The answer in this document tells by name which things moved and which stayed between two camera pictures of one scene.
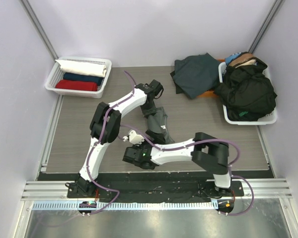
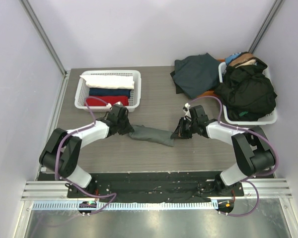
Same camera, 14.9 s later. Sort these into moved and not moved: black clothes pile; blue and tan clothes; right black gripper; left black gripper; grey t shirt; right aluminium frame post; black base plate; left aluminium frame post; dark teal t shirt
Moved: left black gripper; grey t shirt; right black gripper
Not moved: blue and tan clothes; black clothes pile; left aluminium frame post; right aluminium frame post; black base plate; dark teal t shirt
